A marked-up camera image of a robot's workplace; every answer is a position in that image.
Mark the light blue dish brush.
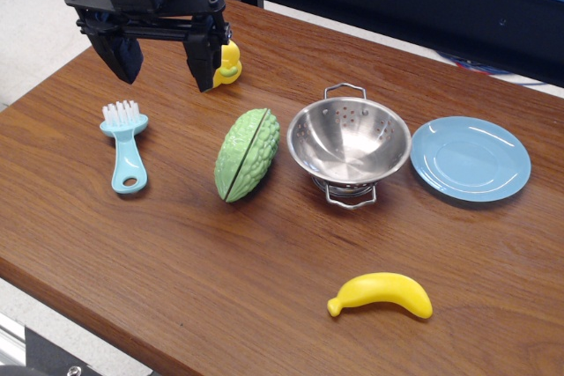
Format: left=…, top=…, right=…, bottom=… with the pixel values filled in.
left=100, top=100, right=149, bottom=195

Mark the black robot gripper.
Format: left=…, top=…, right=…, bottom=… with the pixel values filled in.
left=64, top=0, right=231, bottom=92

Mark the yellow toy banana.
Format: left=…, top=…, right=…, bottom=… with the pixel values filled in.
left=327, top=272, right=433, bottom=319

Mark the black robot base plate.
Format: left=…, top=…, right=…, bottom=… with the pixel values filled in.
left=0, top=327, right=155, bottom=376

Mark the blue plate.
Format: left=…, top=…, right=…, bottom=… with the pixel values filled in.
left=411, top=116, right=531, bottom=203

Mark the yellow toy bell pepper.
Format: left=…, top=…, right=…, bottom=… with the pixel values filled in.
left=213, top=41, right=242, bottom=88

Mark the green toy bitter melon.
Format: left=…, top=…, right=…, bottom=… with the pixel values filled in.
left=214, top=108, right=280, bottom=203

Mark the dark blue metal frame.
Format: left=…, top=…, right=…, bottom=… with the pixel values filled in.
left=240, top=0, right=563, bottom=85

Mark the steel colander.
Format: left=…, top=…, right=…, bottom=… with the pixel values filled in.
left=286, top=83, right=412, bottom=210

